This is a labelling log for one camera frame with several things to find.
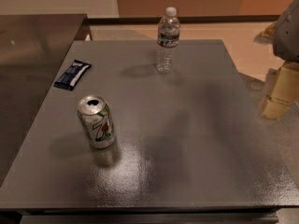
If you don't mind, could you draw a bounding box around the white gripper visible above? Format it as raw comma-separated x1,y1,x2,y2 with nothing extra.
253,0,299,119

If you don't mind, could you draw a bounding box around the clear plastic water bottle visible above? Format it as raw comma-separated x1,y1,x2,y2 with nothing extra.
156,7,180,74

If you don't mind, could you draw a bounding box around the silver green 7up can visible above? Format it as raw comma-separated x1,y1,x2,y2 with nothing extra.
78,94,116,149

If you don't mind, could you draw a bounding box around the blue snack bar wrapper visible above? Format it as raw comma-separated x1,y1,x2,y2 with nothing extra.
54,60,92,91

